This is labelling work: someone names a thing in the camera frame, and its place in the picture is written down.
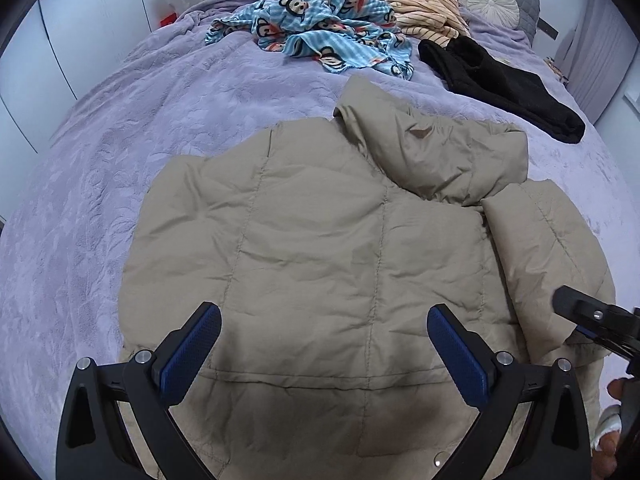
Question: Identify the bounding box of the person's right hand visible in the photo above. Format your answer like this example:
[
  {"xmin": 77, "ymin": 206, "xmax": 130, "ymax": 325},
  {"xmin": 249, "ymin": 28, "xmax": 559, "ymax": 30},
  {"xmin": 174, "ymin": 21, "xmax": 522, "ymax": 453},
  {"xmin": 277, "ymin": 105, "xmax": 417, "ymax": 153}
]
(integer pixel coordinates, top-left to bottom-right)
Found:
[{"xmin": 590, "ymin": 377, "xmax": 627, "ymax": 480}]

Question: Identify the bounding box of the peach striped garment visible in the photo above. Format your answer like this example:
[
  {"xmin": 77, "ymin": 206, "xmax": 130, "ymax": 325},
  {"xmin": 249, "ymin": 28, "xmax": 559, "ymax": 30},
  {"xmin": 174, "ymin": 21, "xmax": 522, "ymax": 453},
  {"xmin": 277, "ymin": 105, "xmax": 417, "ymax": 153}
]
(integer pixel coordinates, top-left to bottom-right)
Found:
[{"xmin": 372, "ymin": 0, "xmax": 471, "ymax": 43}]

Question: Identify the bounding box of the light purple curtain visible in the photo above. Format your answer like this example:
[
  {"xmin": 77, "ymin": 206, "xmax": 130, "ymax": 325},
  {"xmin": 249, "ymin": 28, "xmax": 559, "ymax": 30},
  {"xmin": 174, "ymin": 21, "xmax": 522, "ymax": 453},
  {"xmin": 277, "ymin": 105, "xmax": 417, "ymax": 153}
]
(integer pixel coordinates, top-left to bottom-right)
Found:
[{"xmin": 555, "ymin": 0, "xmax": 636, "ymax": 126}]

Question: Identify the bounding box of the purple embossed blanket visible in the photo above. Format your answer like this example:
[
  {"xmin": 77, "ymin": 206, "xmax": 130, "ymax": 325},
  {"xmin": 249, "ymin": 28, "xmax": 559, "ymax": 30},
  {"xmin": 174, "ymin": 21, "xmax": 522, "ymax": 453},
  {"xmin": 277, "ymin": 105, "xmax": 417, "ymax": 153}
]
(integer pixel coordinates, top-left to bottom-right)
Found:
[{"xmin": 0, "ymin": 0, "xmax": 640, "ymax": 480}]

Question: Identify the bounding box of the blue monkey print cloth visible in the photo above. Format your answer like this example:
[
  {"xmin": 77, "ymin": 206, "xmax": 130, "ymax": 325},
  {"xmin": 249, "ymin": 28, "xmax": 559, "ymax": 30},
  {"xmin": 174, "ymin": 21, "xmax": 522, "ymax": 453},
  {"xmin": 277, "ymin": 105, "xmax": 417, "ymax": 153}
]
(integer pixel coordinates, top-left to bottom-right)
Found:
[{"xmin": 205, "ymin": 0, "xmax": 416, "ymax": 82}]

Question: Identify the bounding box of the black garment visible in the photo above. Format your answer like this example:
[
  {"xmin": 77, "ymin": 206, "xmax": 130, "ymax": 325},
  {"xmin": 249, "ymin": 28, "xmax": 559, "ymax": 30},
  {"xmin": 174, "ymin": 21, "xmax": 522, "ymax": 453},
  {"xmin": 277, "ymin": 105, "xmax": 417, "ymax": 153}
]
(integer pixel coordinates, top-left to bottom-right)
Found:
[{"xmin": 417, "ymin": 36, "xmax": 586, "ymax": 143}]

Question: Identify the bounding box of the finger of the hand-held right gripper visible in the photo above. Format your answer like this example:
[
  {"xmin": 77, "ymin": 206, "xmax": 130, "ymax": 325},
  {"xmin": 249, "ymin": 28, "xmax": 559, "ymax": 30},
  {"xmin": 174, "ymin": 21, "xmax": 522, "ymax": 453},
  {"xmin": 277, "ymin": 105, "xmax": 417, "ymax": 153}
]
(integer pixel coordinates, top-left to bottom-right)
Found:
[{"xmin": 551, "ymin": 285, "xmax": 603, "ymax": 341}]

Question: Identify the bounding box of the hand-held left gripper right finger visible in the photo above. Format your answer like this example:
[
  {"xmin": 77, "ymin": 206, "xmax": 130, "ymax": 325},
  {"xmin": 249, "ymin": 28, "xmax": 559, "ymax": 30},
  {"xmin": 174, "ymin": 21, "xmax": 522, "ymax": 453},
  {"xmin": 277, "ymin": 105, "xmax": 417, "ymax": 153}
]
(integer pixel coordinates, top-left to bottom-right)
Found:
[{"xmin": 426, "ymin": 302, "xmax": 593, "ymax": 480}]

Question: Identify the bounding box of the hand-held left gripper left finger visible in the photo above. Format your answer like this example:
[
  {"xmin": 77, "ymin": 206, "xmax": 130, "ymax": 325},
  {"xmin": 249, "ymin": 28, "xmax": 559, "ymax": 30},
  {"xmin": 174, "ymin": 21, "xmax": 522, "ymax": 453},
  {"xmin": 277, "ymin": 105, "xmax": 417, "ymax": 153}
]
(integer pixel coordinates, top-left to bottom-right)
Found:
[{"xmin": 55, "ymin": 301, "xmax": 223, "ymax": 480}]

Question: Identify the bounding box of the white wardrobe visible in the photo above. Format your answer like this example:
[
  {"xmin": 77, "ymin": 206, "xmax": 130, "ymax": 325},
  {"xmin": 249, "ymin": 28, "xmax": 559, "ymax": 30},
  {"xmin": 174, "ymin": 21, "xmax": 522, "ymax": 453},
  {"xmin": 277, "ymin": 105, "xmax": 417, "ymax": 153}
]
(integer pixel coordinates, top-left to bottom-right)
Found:
[{"xmin": 0, "ymin": 0, "xmax": 168, "ymax": 153}]

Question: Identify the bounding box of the beige puffer jacket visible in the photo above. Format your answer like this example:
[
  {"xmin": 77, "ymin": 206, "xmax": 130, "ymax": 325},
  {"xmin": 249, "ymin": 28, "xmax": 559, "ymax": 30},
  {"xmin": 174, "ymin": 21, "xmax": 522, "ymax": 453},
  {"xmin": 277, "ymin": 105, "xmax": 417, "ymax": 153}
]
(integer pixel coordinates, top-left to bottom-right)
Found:
[{"xmin": 117, "ymin": 76, "xmax": 617, "ymax": 480}]

